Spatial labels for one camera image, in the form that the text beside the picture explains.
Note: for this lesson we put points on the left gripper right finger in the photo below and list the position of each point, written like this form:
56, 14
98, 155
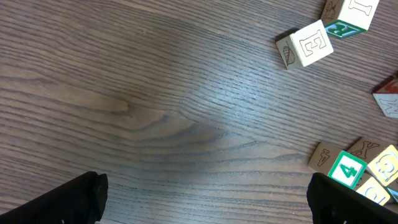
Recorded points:
333, 203

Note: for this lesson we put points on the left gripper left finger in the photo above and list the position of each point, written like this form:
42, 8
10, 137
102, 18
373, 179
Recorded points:
79, 201

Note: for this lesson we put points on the green number four block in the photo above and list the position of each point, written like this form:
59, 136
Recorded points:
337, 164

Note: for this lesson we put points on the yellow block lower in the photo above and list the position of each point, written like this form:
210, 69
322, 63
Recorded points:
370, 188

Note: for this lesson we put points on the yellow block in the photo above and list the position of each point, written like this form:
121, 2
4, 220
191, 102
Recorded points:
370, 188
380, 156

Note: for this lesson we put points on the yellow block upper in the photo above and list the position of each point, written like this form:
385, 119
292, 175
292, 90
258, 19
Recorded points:
380, 156

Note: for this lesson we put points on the white block blue side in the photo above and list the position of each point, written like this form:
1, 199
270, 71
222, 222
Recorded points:
386, 98

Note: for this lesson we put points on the white block red side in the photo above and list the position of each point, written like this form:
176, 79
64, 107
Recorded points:
307, 45

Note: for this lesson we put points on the white block green side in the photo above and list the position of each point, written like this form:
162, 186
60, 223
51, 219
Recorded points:
346, 18

